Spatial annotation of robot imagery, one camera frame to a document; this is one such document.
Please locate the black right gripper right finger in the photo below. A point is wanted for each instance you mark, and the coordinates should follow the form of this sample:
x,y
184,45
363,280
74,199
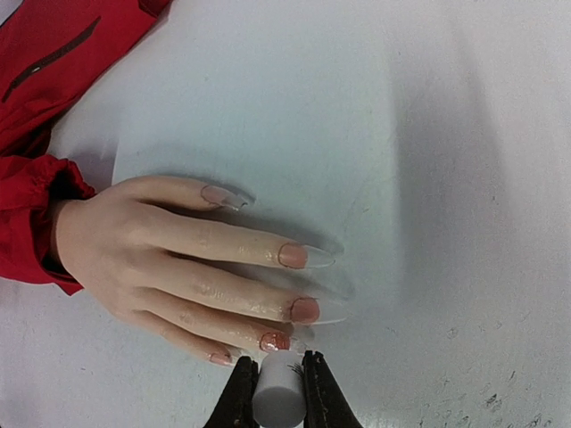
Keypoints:
x,y
326,405

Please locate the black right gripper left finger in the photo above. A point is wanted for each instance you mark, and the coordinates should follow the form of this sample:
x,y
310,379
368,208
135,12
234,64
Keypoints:
x,y
234,407

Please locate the mannequin hand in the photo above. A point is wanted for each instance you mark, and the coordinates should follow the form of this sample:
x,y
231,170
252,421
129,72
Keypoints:
x,y
145,250

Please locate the red jacket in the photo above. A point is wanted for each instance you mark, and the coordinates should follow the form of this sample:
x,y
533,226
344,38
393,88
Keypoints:
x,y
52,52

